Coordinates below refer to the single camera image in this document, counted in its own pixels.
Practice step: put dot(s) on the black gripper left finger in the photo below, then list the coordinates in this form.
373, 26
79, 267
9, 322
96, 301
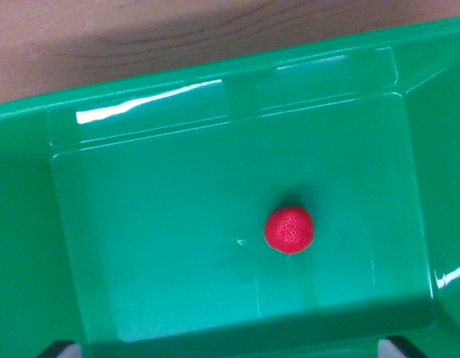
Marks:
62, 350

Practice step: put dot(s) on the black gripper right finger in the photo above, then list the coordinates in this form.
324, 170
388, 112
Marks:
397, 348

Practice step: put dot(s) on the red strawberry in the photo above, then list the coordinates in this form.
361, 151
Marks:
289, 230

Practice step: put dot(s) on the green plastic bin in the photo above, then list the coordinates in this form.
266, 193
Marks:
159, 242

